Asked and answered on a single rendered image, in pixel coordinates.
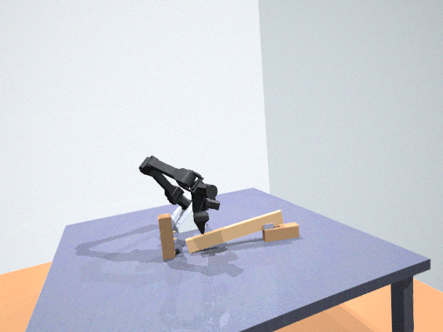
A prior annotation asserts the long wooden rail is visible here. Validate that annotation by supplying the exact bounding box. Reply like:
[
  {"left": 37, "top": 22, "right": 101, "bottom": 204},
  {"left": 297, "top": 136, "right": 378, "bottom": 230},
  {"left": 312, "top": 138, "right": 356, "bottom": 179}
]
[{"left": 186, "top": 210, "right": 283, "bottom": 253}]

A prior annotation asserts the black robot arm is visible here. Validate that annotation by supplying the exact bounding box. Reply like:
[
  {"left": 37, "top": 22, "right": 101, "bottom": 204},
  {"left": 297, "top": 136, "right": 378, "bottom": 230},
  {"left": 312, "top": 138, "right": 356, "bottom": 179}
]
[{"left": 139, "top": 155, "right": 220, "bottom": 210}]

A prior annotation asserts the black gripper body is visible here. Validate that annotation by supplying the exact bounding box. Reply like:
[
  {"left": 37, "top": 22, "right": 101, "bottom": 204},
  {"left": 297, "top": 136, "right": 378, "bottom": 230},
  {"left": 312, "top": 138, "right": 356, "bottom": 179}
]
[{"left": 192, "top": 197, "right": 209, "bottom": 222}]

